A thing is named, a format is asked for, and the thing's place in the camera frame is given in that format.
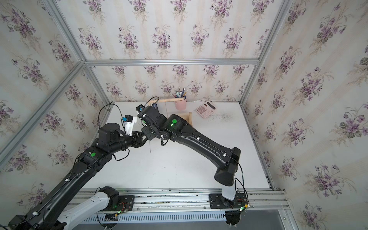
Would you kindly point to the pink calculator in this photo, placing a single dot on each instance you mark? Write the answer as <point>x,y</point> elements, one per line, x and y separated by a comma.
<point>206,109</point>

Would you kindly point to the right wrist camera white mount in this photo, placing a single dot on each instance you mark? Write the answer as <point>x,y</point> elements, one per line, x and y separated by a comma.
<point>140,108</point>

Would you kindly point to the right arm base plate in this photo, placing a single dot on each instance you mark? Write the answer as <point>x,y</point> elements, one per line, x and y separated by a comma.
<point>217,201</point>

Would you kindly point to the pink pen holder cup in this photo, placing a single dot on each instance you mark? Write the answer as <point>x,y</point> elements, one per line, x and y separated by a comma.
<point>180,105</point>

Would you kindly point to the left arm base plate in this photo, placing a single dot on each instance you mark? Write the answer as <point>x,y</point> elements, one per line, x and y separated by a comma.
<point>120,203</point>

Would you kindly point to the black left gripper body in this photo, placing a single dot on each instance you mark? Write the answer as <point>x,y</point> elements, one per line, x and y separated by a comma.
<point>135,143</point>

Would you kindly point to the aluminium mounting rail frame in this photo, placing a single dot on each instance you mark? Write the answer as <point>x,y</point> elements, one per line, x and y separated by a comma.
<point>192,205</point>

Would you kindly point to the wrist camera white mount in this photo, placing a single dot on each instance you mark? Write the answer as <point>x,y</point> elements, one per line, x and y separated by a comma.
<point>128,124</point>
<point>140,108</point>

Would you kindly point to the wooden jewelry display stand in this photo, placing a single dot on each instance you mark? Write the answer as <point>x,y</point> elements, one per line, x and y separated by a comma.
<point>168,106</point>

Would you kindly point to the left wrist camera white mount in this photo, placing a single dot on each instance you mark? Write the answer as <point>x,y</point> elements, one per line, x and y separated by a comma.
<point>128,124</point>

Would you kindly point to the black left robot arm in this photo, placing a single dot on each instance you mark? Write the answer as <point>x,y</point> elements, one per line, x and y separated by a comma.
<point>50,213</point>

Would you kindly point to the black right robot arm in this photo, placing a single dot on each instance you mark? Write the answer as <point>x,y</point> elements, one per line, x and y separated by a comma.
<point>178,130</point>

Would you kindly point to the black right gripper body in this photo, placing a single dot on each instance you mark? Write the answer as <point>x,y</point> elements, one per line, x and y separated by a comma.
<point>150,133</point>

